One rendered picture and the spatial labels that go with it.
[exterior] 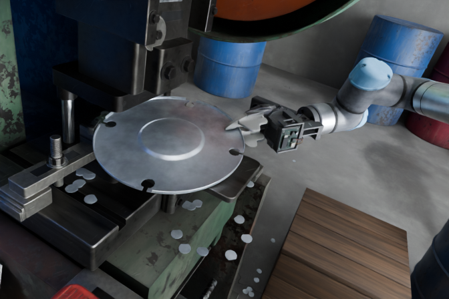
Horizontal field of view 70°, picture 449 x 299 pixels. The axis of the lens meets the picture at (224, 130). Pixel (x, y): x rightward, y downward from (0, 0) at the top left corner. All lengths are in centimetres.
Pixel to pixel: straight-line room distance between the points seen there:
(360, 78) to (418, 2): 306
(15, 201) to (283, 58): 363
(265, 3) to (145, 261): 63
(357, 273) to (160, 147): 79
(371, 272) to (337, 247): 12
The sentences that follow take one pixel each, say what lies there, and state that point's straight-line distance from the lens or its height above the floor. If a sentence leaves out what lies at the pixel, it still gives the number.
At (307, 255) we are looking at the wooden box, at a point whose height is 35.
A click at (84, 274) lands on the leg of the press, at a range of 61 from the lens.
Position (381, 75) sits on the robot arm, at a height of 98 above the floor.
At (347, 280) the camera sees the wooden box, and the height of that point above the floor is 35.
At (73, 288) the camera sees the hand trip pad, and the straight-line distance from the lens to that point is 46.
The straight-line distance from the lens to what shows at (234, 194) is 56.
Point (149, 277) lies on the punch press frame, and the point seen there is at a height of 64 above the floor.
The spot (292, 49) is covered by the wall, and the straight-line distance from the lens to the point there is 395.
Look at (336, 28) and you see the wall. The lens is 383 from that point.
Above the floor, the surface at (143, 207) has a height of 70.
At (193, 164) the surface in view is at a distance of 59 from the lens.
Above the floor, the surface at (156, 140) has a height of 79.
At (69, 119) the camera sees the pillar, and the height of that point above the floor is 79.
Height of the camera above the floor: 114
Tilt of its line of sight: 29 degrees down
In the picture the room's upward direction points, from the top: 13 degrees clockwise
